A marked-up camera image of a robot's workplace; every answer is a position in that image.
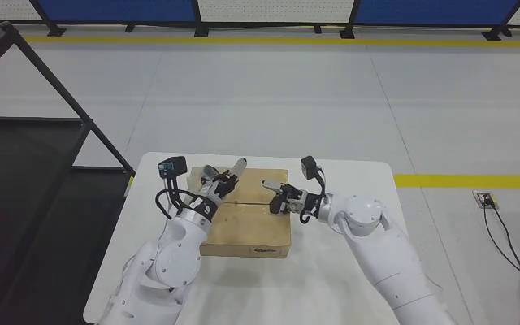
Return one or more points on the floor power strip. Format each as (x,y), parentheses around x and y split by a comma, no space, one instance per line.
(485,199)

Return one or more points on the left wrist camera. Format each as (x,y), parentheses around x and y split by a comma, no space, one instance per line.
(172,166)

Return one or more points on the white table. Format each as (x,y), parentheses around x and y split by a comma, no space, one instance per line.
(308,284)

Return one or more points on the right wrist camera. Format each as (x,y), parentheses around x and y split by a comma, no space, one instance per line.
(309,166)

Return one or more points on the blue partition panel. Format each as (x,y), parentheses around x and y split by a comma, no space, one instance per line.
(118,9)
(430,11)

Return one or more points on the large brown cardboard carton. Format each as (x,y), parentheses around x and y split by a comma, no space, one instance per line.
(252,227)

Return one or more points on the dark mesh fence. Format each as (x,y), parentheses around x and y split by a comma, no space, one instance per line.
(36,203)

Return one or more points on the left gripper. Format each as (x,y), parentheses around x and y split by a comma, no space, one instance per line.
(205,207)

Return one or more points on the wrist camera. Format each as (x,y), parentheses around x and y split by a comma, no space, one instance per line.
(172,166)
(309,166)

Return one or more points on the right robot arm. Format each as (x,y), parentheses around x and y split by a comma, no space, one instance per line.
(386,260)

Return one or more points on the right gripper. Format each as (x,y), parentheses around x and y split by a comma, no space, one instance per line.
(300,201)

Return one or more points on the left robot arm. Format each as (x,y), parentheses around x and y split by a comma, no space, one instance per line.
(174,260)

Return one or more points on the white perforated partition panel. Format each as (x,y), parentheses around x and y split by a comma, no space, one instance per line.
(16,9)
(276,10)

